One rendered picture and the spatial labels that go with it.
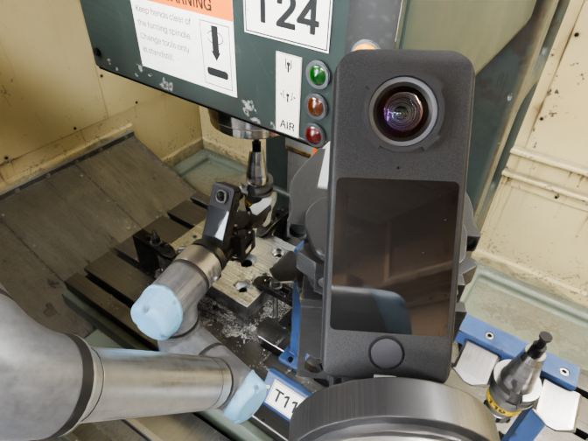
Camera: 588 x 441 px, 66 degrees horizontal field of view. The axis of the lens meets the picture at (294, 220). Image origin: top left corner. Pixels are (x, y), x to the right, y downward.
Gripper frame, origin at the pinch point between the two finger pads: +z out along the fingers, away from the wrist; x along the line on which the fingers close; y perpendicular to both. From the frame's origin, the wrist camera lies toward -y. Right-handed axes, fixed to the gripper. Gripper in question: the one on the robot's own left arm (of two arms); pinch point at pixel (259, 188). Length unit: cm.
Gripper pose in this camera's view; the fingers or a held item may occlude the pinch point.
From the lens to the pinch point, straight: 90.8
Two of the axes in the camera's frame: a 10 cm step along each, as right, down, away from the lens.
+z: 4.2, -5.8, 7.0
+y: -0.3, 7.6, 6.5
